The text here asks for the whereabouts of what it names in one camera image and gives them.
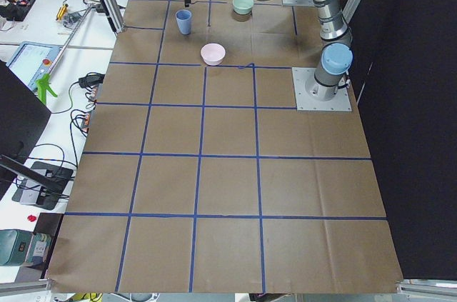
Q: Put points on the blue cup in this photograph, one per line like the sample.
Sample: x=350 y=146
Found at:
x=183 y=20

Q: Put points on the mint green bowl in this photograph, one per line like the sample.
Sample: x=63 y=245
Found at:
x=242 y=7

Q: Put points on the pink bowl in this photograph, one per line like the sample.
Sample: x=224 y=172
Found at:
x=213 y=54

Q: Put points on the yellow screwdriver tool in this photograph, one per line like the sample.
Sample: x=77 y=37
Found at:
x=62 y=11

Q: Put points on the blue teach pendant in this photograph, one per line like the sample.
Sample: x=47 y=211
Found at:
x=31 y=61

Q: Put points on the green plastic grabber tool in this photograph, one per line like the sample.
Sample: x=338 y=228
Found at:
x=43 y=87

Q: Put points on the brown paper table cover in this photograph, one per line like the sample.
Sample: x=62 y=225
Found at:
x=198 y=178

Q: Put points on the black monitor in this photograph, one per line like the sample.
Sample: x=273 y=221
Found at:
x=23 y=120

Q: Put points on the black monitor stand base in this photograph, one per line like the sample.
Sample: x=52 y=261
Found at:
x=42 y=185

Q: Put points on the green box device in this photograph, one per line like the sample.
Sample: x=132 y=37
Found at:
x=23 y=248

